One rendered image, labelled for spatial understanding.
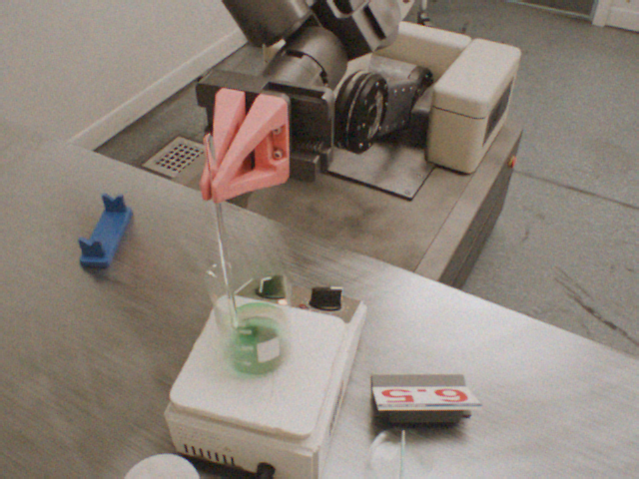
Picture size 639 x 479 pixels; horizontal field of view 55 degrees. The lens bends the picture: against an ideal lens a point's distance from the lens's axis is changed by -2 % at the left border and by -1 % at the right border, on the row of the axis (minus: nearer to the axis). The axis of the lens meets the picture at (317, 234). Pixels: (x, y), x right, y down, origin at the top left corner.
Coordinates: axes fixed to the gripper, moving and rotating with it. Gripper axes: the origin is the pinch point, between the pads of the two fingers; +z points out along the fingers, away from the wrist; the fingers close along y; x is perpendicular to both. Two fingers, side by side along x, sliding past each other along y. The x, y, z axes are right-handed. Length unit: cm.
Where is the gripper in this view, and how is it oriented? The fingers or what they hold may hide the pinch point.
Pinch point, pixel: (214, 186)
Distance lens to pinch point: 41.0
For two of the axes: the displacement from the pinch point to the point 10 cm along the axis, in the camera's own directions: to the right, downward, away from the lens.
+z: -3.4, 6.3, -7.0
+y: 9.4, 2.3, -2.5
